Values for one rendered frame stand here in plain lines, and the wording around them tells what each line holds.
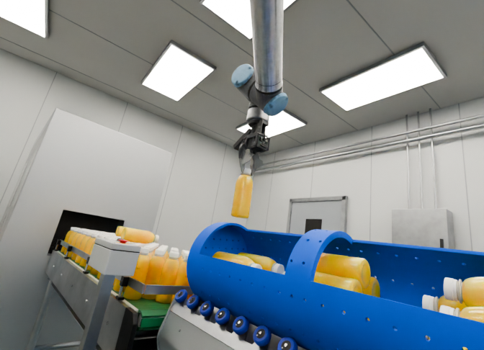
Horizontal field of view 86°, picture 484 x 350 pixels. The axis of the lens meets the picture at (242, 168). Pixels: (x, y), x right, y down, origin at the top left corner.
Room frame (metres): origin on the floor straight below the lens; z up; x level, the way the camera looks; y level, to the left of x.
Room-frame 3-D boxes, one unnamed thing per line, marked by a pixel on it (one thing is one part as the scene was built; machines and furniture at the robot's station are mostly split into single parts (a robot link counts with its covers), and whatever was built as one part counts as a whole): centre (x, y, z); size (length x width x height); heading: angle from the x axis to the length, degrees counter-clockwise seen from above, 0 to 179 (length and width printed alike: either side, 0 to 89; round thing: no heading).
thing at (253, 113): (0.94, -0.03, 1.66); 0.10 x 0.09 x 0.05; 128
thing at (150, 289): (1.11, 0.11, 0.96); 0.40 x 0.01 x 0.03; 131
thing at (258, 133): (0.94, -0.04, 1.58); 0.09 x 0.08 x 0.12; 38
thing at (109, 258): (1.01, 0.41, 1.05); 0.20 x 0.10 x 0.10; 41
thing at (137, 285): (1.58, 0.79, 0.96); 1.60 x 0.01 x 0.03; 41
